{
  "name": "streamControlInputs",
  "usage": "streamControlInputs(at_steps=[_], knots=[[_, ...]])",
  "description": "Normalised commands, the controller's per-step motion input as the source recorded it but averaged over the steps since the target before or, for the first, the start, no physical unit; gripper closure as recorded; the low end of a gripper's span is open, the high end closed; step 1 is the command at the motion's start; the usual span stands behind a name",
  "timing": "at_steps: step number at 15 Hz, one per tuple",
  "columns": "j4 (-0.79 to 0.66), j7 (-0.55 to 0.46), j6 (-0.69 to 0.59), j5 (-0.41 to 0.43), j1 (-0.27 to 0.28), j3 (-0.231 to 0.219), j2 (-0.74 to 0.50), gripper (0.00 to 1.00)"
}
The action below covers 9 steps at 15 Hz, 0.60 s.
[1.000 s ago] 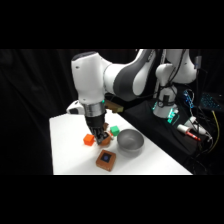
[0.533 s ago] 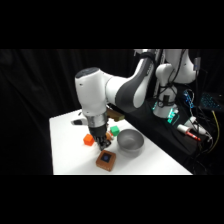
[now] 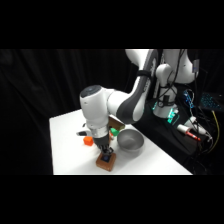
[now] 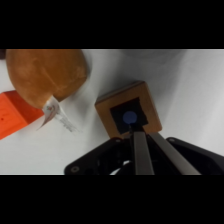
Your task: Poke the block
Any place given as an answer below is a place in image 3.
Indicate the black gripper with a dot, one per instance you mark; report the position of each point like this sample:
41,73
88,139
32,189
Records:
101,142

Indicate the wooden block with blue button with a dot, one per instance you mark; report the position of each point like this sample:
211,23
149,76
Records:
106,162

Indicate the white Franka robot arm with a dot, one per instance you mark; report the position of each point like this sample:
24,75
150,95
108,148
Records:
133,100

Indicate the orange cube block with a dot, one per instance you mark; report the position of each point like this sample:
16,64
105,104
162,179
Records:
88,141

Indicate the grey metal bowl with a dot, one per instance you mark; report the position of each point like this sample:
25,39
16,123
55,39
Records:
130,140

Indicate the green lit control box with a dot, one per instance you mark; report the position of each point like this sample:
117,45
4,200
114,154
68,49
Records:
173,116

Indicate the white marker with red tip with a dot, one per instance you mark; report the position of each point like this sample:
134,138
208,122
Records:
186,131

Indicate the black curtain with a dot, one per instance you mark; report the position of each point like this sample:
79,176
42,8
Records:
40,100

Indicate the blue lit circuit board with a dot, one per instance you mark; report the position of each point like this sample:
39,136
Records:
188,99

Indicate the blue backlit keyboard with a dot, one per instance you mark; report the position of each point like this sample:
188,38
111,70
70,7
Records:
210,101

